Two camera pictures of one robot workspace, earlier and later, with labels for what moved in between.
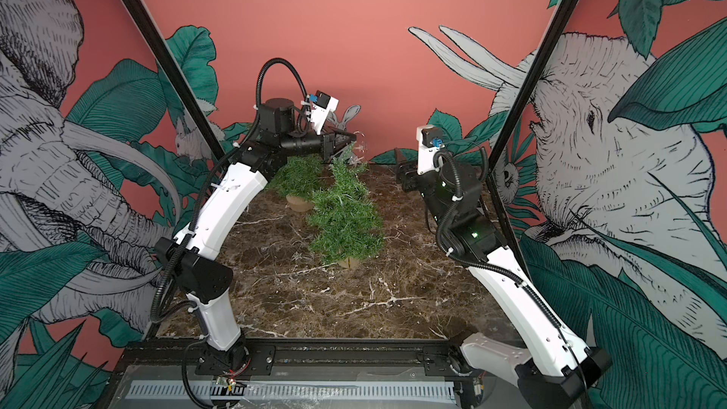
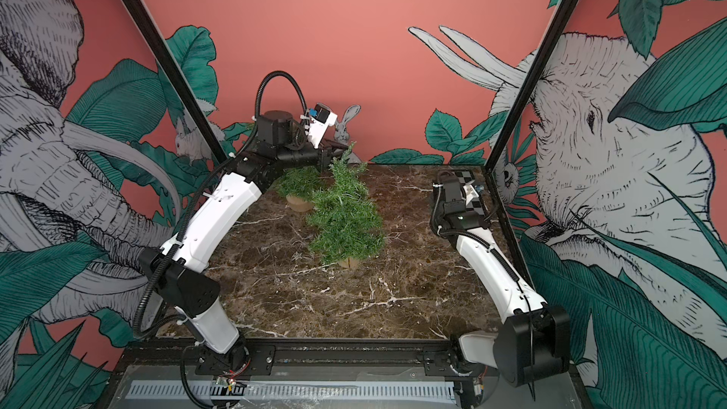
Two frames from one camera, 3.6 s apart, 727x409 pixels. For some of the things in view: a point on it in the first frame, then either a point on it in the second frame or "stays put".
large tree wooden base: (299, 204) stays put
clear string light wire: (350, 152) → (345, 226)
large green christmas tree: (298, 176) stays put
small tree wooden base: (349, 262) stays put
